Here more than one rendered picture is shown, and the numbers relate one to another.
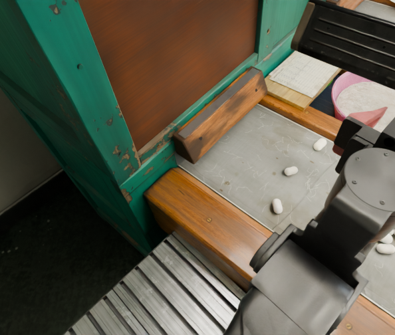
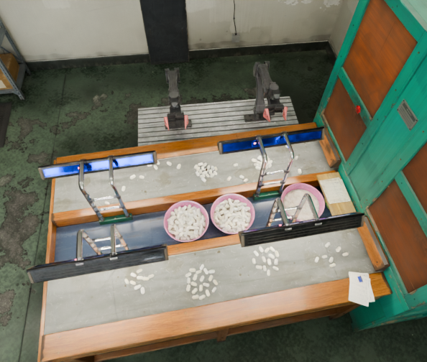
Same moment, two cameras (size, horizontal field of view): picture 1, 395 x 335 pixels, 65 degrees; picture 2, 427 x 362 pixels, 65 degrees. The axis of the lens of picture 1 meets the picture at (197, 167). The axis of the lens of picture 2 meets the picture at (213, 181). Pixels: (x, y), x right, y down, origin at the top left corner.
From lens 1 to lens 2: 2.13 m
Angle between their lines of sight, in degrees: 57
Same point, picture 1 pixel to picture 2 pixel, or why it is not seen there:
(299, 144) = (304, 168)
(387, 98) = (303, 212)
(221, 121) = (323, 142)
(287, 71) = (338, 185)
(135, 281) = (293, 117)
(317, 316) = (265, 84)
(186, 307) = (278, 123)
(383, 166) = (274, 87)
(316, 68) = (333, 195)
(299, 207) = (284, 151)
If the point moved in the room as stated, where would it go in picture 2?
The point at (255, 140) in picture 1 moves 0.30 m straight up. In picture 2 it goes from (315, 159) to (328, 130)
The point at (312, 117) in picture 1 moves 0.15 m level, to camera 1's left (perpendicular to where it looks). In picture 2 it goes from (310, 176) to (319, 159)
